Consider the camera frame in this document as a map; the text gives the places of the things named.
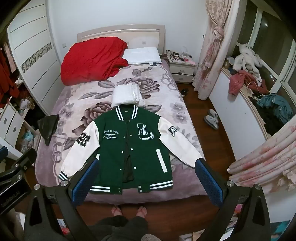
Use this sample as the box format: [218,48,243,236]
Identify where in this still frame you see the leopard print cloth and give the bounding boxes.
[23,98,36,110]

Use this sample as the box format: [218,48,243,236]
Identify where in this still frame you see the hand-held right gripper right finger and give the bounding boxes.
[195,158,271,241]

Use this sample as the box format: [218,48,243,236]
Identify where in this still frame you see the green and white varsity jacket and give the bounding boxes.
[58,104,205,194]

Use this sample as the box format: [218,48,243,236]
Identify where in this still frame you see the black cloth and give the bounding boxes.
[38,114,60,146]

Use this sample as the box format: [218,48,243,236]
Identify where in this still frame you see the cluster of small cosmetics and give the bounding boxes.
[166,47,196,64]

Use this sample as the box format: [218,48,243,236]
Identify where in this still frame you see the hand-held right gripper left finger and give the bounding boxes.
[23,158,100,241]

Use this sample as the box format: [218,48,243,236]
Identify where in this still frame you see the beige bed headboard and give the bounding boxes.
[77,24,166,56]

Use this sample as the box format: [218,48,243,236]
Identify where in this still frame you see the loose pink floral curtain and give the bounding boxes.
[228,119,296,196]

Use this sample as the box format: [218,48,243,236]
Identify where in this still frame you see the pink-red garment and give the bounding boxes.
[228,70,267,96]

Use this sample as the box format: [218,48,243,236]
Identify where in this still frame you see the white nightstand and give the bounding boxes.
[167,57,197,84]

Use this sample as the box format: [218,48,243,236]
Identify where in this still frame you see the red duvet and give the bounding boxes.
[60,37,129,86]

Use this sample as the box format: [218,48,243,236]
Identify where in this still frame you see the tied pink floral curtain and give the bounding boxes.
[193,0,233,100]

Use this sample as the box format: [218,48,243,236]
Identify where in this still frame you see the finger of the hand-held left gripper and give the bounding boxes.
[0,149,38,186]
[0,146,9,164]

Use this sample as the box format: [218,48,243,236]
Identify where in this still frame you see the person's dark pants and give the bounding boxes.
[87,214,149,241]

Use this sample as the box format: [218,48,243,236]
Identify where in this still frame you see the folded white cloth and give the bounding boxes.
[111,83,146,109]

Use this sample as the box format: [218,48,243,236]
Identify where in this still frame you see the person's right foot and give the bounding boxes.
[136,206,148,218]

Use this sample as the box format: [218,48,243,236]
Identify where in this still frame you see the white drawer unit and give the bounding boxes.
[0,102,40,160]

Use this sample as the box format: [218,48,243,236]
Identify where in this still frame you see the white windowsill ledge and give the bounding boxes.
[208,66,274,163]

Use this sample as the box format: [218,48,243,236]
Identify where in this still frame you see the teal garment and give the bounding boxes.
[256,93,294,119]

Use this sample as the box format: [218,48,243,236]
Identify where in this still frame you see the pile of pastel clothes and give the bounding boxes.
[21,130,36,149]

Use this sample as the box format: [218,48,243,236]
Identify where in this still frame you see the hanging red clothes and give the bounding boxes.
[0,47,22,109]

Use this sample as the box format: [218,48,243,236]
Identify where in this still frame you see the white plush garment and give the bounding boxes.
[232,44,263,77]

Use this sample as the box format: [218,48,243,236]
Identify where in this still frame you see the white pillow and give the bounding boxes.
[122,47,162,65]

